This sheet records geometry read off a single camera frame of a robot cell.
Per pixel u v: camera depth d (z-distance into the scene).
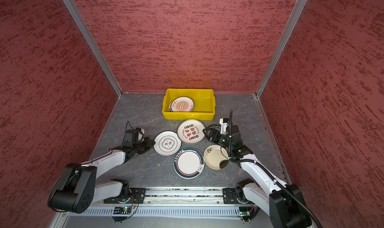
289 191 0.41
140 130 0.87
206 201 0.74
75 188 0.42
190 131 0.98
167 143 0.92
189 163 0.86
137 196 0.74
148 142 0.81
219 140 0.72
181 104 1.10
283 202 0.39
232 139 0.62
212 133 0.73
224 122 0.76
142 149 0.79
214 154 0.89
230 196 0.74
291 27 0.83
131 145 0.71
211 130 0.74
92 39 0.89
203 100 1.17
